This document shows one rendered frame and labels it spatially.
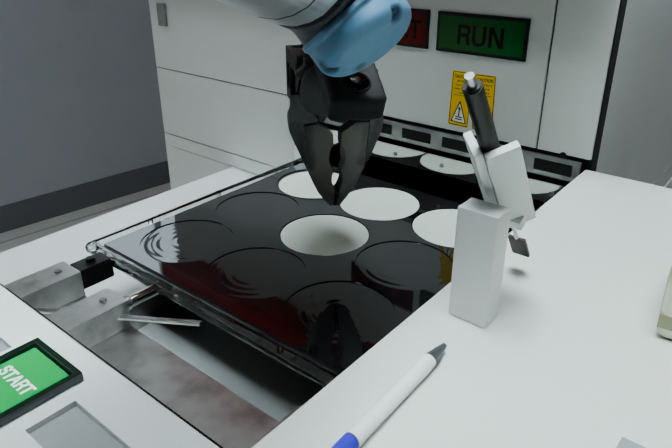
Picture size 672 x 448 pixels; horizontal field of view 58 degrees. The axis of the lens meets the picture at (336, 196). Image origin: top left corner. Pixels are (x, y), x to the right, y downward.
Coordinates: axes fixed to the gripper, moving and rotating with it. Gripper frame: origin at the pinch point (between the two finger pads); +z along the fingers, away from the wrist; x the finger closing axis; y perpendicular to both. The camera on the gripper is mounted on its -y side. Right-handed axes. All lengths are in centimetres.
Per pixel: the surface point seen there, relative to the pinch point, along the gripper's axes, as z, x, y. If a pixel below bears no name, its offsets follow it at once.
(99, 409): 1.2, 20.0, -24.2
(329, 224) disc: 7.2, -1.2, 8.0
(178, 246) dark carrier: 7.3, 16.0, 6.8
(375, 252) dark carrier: 7.3, -4.5, 0.5
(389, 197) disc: 7.2, -10.5, 13.8
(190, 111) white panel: 7, 14, 59
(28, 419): 1.2, 23.9, -24.0
